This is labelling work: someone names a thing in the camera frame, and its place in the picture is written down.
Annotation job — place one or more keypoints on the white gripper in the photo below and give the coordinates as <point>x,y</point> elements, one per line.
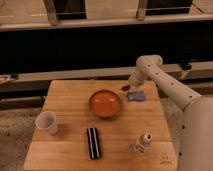
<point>136,79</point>

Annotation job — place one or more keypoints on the black white striped block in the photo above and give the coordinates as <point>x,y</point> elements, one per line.
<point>93,143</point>

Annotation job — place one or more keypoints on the wooden table board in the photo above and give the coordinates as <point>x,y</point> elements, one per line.
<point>68,149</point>

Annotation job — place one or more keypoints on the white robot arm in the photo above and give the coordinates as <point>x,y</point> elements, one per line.
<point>196,143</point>

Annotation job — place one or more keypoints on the white plastic cup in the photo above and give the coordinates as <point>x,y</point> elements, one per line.
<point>46,121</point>

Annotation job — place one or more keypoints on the orange bowl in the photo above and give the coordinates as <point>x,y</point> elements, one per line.
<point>104,103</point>

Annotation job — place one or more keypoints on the black clamp on rail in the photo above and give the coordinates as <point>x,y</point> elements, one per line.
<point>185,65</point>

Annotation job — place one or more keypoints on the small white bottle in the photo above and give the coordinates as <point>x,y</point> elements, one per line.
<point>143,143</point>

